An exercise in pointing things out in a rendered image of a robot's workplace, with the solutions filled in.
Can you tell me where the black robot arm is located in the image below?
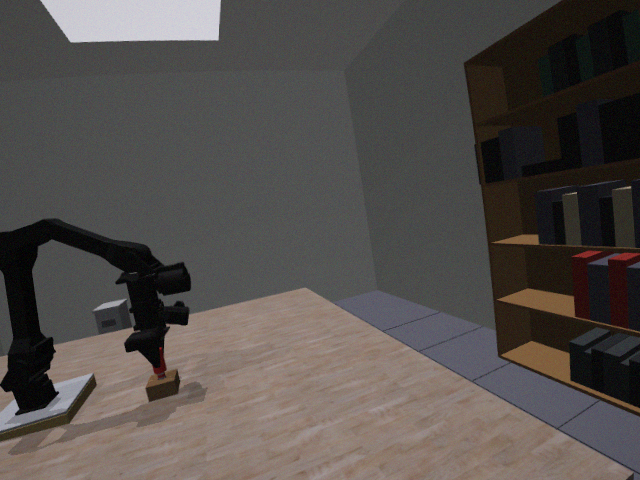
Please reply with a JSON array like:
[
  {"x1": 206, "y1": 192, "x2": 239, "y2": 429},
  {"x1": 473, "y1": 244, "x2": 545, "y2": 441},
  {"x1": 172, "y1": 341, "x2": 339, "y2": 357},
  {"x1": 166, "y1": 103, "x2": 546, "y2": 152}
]
[{"x1": 0, "y1": 218, "x2": 191, "y2": 415}]

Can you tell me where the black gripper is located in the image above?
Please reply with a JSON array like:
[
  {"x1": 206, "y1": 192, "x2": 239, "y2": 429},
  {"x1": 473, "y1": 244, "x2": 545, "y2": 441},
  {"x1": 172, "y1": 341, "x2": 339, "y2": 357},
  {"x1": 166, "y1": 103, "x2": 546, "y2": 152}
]
[{"x1": 124, "y1": 296, "x2": 170, "y2": 368}]

